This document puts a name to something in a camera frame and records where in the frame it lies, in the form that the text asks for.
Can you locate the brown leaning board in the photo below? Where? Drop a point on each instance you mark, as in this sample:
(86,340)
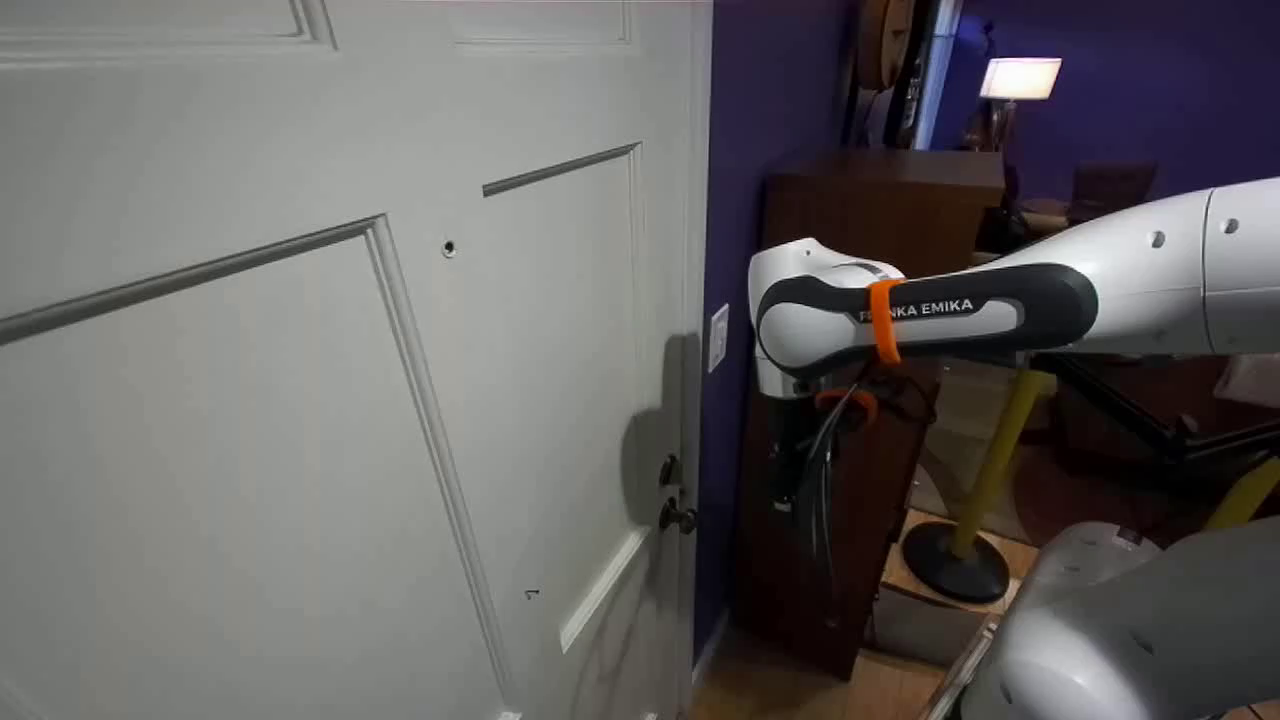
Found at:
(887,55)

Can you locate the dark brown wooden cabinet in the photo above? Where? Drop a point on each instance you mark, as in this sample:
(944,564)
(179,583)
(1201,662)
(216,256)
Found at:
(880,207)

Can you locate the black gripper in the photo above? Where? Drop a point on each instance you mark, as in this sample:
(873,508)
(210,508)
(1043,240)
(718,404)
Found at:
(790,446)

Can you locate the blue leaning panel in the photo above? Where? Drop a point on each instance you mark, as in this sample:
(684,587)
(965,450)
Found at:
(960,81)

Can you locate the white panelled door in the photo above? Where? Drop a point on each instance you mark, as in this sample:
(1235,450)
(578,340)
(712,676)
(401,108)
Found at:
(200,466)

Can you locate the yellow pole black base stand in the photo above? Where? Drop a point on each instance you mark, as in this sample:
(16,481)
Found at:
(958,561)

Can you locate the dark door knob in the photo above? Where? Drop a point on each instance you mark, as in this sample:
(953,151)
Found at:
(677,515)

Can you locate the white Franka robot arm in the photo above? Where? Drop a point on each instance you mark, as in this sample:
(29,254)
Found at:
(1162,265)

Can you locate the black stand frame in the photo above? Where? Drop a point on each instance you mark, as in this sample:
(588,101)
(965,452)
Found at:
(1134,415)

